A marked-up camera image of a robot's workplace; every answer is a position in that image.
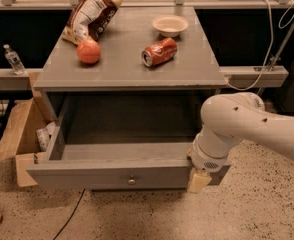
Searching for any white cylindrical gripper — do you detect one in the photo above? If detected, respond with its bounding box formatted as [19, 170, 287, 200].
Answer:
[187, 126, 241, 193]

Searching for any grey top drawer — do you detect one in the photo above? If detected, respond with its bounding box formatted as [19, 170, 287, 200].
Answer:
[26, 95, 232, 191]

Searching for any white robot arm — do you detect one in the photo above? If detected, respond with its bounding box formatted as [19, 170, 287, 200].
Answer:
[187, 92, 294, 193]

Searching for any grey drawer cabinet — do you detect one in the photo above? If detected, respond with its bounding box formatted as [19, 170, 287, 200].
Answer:
[33, 6, 229, 145]

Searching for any open cardboard box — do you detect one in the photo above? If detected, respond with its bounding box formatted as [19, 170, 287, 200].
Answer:
[0, 73, 53, 187]

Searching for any red soda can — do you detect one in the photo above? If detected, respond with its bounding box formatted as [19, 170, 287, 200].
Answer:
[141, 38, 177, 67]

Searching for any white bowl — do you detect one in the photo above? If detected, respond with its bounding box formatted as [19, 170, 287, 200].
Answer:
[152, 15, 189, 37]

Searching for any can inside cardboard box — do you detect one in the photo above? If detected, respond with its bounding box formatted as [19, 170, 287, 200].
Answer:
[36, 128, 50, 152]

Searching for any orange ball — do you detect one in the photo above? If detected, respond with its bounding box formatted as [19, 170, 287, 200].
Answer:
[76, 40, 101, 64]

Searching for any brown chip bag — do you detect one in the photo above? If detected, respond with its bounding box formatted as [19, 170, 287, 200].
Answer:
[62, 0, 123, 45]

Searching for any clear water bottle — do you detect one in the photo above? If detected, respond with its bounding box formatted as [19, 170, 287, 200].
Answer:
[3, 44, 25, 75]

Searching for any black floor cable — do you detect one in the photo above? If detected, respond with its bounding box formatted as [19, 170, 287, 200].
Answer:
[52, 188, 87, 240]

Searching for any metal railing post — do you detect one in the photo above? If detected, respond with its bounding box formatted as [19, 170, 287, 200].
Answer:
[256, 0, 294, 96]

